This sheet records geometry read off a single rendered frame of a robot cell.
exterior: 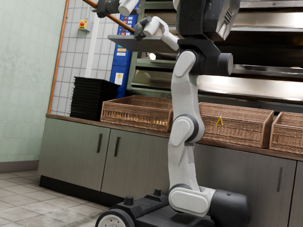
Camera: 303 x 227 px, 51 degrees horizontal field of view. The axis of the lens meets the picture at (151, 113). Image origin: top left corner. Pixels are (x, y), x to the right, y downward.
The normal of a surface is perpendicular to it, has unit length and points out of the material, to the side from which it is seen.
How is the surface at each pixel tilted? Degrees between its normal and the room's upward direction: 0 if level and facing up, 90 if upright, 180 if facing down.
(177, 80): 90
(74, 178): 90
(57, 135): 90
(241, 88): 70
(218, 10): 90
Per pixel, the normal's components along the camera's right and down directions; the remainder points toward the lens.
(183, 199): -0.43, -0.10
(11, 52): 0.90, 0.13
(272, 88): -0.34, -0.43
